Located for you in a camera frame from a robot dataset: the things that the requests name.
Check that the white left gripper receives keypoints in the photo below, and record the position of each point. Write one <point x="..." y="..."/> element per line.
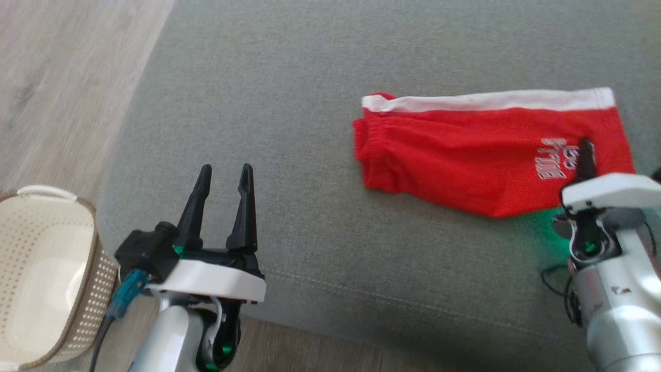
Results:
<point x="211" y="279"/>

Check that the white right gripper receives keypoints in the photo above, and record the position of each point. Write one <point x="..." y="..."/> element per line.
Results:
<point x="614" y="191"/>

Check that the red shorts with white stripe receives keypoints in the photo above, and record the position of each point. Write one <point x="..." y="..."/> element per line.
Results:
<point x="465" y="155"/>

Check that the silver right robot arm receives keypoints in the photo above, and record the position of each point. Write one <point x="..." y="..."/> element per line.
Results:
<point x="619" y="310"/>

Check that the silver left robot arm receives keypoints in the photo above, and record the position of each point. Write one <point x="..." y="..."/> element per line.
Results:
<point x="170" y="336"/>

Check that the grey fabric sofa seat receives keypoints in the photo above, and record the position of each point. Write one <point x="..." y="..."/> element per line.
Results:
<point x="310" y="103"/>

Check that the cream perforated laundry basket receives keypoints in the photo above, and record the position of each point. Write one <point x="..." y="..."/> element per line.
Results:
<point x="41" y="268"/>

